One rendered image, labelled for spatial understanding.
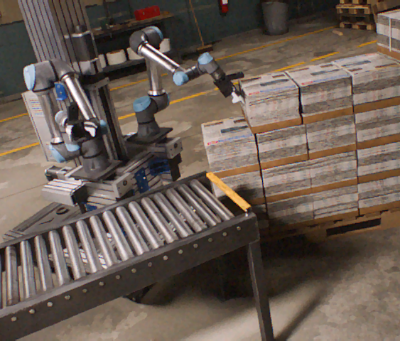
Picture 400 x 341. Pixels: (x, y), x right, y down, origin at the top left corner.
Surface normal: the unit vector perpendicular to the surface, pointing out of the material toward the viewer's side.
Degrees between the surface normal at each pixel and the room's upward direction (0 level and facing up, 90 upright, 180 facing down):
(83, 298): 90
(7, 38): 90
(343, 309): 0
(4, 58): 90
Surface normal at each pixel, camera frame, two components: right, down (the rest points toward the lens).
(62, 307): 0.39, 0.34
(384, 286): -0.18, -0.88
